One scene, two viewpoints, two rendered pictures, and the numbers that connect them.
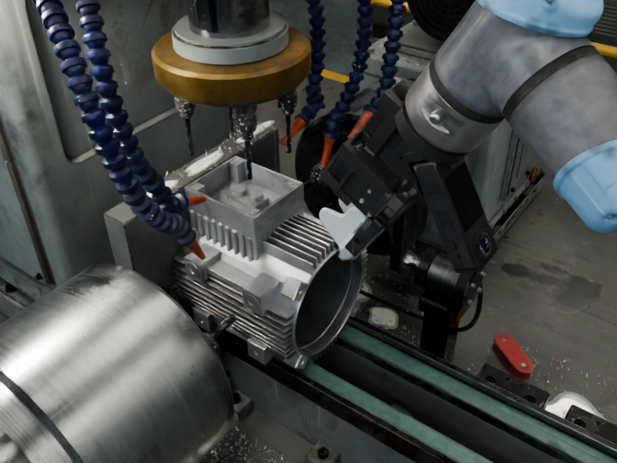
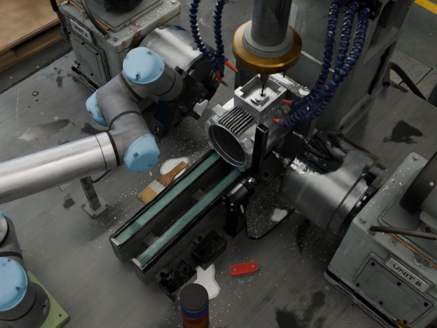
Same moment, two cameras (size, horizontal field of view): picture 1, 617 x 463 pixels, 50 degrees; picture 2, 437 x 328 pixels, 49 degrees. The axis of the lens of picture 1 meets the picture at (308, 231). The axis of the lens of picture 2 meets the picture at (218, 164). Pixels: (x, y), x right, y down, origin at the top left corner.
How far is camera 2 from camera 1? 125 cm
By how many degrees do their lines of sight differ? 62
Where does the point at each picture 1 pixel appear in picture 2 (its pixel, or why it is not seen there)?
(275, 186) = (268, 107)
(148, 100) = (309, 45)
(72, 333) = (170, 44)
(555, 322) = (269, 304)
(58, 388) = (153, 45)
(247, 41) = (246, 38)
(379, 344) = (227, 183)
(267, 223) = (239, 103)
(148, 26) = (321, 22)
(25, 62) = not seen: outside the picture
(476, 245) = (153, 123)
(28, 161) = not seen: hidden behind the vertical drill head
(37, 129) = not seen: hidden behind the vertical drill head
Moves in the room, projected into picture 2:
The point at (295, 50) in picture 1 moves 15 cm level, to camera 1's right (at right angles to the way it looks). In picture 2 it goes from (255, 60) to (251, 105)
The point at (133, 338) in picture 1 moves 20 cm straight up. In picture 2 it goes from (170, 60) to (165, 5)
